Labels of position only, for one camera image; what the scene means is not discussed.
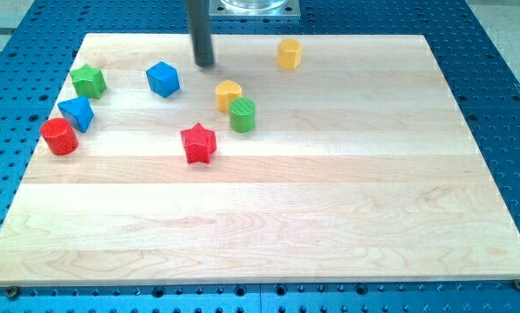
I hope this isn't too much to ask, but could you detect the green cylinder block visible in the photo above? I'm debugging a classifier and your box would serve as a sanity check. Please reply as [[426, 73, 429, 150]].
[[230, 97, 256, 133]]

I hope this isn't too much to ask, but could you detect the red star block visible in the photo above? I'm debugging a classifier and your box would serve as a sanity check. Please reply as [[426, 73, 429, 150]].
[[180, 123, 217, 163]]

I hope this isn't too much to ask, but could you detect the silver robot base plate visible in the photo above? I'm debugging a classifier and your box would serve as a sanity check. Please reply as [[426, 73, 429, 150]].
[[209, 0, 301, 21]]

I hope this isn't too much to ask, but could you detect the blue cube block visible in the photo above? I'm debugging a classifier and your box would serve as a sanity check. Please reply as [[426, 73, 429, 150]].
[[146, 62, 180, 98]]

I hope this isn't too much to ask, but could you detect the yellow heart block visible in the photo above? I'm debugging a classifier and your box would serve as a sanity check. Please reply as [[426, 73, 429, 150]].
[[215, 80, 243, 112]]

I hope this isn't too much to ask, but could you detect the light wooden board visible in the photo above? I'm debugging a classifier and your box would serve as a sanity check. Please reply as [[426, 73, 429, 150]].
[[0, 33, 520, 287]]

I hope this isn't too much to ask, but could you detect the blue triangular prism block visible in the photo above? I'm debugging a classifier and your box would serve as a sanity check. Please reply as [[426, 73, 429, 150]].
[[57, 96, 94, 133]]

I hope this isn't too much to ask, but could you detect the green star block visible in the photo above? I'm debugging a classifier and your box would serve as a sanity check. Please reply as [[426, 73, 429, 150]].
[[70, 63, 107, 99]]

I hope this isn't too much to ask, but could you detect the red cylinder block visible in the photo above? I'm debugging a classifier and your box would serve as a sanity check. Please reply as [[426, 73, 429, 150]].
[[40, 117, 79, 156]]

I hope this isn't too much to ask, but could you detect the yellow hexagon block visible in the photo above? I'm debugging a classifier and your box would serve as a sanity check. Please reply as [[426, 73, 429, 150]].
[[277, 39, 302, 70]]

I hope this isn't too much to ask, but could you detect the board clamp screw left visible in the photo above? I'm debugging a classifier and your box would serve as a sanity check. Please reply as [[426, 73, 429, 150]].
[[4, 286, 20, 301]]

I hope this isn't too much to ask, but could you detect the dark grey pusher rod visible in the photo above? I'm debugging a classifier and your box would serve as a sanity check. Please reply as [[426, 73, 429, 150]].
[[184, 0, 214, 68]]

